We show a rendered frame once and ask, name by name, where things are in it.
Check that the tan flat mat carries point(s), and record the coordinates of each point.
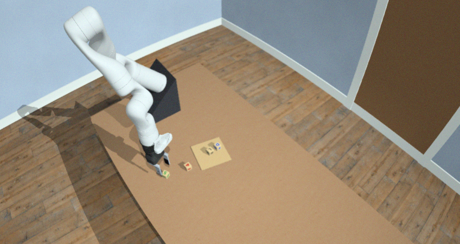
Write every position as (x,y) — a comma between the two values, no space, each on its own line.
(206,161)

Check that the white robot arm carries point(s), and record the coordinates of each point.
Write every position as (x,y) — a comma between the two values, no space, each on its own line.
(123,74)

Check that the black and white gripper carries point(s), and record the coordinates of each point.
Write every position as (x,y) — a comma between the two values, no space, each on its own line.
(154,146)

